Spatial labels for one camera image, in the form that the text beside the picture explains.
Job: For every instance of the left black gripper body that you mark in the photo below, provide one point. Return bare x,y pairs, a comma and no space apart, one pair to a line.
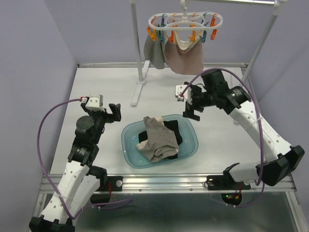
109,115

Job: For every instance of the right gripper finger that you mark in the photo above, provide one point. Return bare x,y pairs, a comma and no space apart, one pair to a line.
191,114
187,107

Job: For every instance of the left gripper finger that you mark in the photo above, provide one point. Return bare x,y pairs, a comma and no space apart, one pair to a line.
115,108
117,117

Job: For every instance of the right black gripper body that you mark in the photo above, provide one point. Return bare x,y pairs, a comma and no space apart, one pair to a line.
197,105

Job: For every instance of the black underwear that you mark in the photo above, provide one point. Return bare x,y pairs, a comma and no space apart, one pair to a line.
173,128

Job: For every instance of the dark grey underwear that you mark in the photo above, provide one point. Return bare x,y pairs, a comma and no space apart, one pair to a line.
153,53

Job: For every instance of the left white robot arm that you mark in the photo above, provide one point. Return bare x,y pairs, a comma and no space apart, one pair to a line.
80,178

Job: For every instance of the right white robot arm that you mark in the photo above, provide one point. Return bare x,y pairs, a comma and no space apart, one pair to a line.
278,158

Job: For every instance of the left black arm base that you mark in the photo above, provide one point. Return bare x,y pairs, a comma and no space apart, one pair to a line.
104,193

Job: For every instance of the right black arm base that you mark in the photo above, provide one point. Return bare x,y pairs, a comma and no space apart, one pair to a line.
231,190

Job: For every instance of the pink underwear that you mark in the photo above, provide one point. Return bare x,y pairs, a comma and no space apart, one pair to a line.
184,62

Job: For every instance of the white clip hanger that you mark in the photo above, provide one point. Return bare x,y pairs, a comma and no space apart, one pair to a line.
185,28

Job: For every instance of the teal plastic basin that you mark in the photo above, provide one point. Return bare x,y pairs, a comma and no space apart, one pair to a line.
130,138

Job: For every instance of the white drying rack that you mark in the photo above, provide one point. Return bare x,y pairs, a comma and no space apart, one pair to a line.
143,67

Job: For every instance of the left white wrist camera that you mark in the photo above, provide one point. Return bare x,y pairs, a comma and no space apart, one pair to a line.
93,103

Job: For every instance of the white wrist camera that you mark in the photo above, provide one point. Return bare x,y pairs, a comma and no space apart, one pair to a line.
183,94
93,103

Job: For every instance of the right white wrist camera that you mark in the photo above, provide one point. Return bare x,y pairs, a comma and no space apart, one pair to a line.
183,94

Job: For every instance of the aluminium mounting rail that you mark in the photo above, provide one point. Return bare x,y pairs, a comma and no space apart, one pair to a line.
175,183

